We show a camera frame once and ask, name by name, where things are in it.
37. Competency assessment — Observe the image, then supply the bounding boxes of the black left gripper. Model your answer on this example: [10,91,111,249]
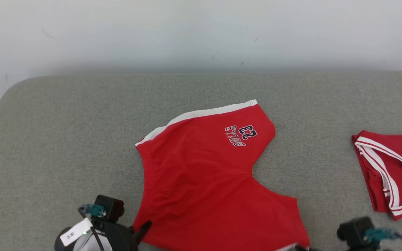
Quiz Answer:
[98,220,152,251]

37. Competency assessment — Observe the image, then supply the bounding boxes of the red basketball shorts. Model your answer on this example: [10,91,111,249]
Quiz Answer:
[132,99,310,251]

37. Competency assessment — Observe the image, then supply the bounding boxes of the red white basketball jersey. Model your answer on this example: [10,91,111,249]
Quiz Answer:
[351,130,402,221]

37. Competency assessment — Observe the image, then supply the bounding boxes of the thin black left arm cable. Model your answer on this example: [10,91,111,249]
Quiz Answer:
[89,226,106,251]

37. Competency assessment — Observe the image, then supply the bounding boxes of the white cable label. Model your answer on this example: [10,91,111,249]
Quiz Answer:
[60,218,93,247]

